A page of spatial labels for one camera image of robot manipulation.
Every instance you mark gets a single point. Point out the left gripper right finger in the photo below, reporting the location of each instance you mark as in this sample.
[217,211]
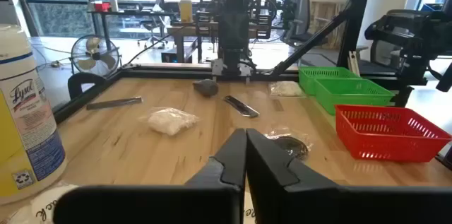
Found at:
[275,181]

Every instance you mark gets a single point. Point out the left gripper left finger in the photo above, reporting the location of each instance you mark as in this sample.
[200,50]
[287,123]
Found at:
[226,167]

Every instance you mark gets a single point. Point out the white fluffy item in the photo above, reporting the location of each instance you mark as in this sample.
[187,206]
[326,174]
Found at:
[171,121]

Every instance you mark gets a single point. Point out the red plastic basket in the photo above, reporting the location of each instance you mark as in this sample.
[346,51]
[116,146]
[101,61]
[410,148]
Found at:
[370,142]

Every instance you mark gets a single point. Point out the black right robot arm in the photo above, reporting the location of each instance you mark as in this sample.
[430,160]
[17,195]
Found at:
[233,29]

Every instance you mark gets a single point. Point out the black round brush in bag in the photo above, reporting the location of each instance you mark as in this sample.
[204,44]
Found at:
[293,146]

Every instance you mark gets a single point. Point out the dark grey rounded object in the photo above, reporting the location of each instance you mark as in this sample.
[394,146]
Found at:
[205,88]

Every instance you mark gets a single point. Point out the clear bag white contents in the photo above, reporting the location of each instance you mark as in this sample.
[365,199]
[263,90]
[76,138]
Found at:
[285,89]

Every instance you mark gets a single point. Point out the green plastic basket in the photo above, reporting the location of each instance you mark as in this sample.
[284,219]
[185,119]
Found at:
[339,102]
[305,81]

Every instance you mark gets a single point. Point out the black computer box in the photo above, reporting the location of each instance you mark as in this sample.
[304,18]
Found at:
[176,55]

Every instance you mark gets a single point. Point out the wooden work table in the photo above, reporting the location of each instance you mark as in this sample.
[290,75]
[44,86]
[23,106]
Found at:
[183,29]

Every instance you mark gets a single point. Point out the yellow canister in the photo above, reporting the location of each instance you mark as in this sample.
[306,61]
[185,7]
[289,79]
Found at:
[185,11]

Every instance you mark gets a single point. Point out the wooden pallet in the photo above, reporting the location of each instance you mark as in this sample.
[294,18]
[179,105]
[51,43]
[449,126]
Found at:
[325,22]

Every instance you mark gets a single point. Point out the grey office chair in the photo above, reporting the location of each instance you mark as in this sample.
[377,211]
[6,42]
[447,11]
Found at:
[300,15]

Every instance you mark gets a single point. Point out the round floor fan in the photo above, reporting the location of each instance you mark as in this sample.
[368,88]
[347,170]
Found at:
[95,54]

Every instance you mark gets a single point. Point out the vanity pack swabs bag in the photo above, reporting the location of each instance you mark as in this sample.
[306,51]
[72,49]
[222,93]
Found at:
[39,206]

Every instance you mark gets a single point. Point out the white cup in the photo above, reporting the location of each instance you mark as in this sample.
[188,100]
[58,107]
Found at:
[113,5]

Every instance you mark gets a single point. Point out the small red object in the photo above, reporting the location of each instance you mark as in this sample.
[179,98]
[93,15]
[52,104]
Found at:
[102,7]

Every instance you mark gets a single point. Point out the Lysol wipes canister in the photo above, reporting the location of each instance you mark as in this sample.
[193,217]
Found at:
[28,118]

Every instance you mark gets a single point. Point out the blue bin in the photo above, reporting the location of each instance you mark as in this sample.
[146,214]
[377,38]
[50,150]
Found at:
[432,7]

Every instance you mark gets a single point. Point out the white bracket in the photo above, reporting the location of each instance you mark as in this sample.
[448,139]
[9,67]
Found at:
[353,63]

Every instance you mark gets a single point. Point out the black diagonal frame strut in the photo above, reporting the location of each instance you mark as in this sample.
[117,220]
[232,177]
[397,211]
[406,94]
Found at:
[310,40]

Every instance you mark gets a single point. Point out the black vertical frame post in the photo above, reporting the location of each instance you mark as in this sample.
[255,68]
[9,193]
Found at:
[356,12]

